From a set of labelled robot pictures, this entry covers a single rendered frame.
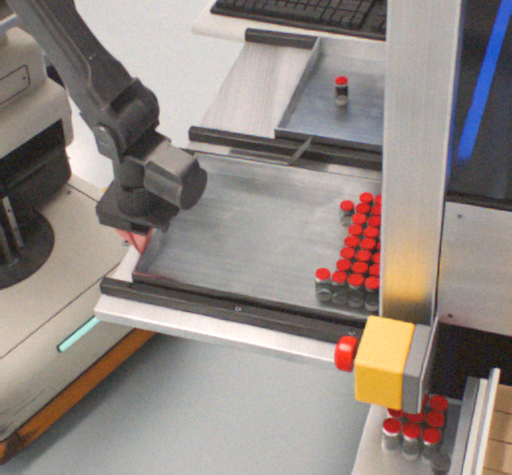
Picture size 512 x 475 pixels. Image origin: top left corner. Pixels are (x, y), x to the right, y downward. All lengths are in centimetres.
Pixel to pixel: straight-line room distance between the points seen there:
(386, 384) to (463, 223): 20
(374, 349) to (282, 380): 127
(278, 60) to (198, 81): 148
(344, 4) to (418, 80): 108
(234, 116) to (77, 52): 52
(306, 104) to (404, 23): 78
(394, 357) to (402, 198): 18
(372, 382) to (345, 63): 77
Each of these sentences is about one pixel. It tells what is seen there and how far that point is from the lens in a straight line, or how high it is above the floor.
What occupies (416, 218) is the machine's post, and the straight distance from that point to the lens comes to 106.
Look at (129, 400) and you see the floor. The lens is 240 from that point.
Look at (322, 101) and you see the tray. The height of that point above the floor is 88.
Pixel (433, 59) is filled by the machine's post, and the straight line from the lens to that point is 93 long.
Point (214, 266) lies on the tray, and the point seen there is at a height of 88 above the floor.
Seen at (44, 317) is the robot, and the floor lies 28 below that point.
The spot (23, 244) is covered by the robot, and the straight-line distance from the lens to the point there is 239.
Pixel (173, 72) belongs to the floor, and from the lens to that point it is 330.
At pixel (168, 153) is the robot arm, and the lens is 125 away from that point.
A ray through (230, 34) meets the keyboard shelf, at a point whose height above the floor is 80.
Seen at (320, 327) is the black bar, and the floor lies 90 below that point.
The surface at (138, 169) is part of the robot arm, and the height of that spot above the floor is 108.
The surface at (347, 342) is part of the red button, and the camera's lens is 115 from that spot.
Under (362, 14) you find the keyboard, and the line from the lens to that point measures 199.
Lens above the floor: 191
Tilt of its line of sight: 44 degrees down
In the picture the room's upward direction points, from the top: 6 degrees counter-clockwise
